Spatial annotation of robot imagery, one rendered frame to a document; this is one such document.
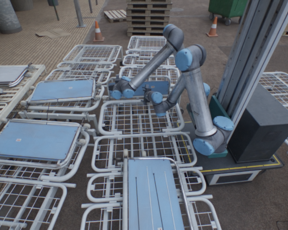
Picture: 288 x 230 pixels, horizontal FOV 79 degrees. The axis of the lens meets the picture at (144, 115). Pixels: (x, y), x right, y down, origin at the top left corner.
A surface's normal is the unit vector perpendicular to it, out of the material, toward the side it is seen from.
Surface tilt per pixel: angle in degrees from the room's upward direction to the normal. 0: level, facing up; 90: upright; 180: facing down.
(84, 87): 5
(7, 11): 90
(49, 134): 8
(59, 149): 8
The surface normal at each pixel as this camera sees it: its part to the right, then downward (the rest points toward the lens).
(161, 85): 0.07, 0.67
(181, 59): -0.77, 0.33
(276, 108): 0.00, -0.74
